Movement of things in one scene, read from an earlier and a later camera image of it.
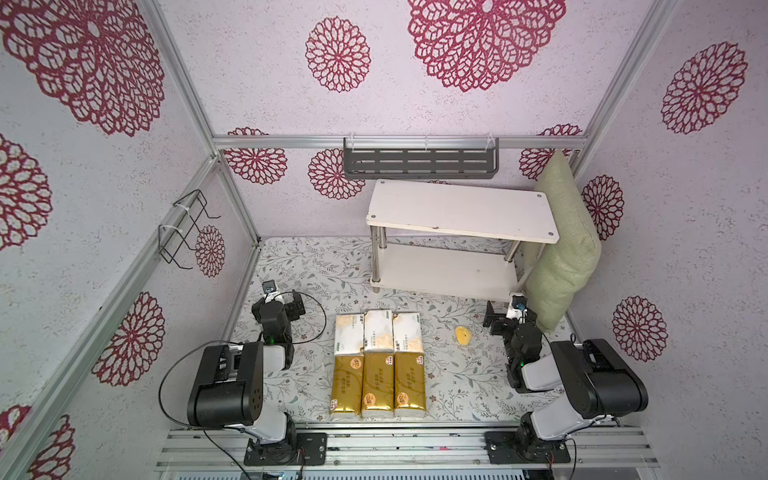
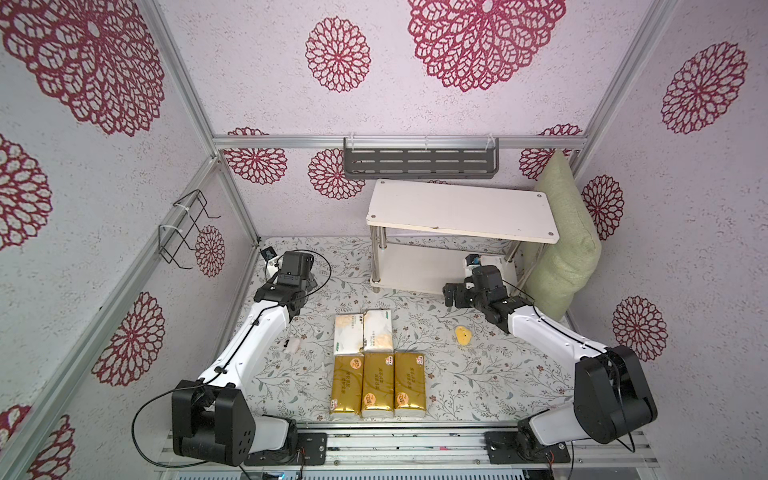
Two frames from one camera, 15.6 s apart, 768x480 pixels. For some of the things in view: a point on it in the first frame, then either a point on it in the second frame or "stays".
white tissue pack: x=349 y=334 stays
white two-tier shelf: x=453 y=237 stays
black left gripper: x=294 y=307 to x=311 y=282
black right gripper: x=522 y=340 to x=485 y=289
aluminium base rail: x=405 y=450 stays
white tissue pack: x=378 y=331 stays
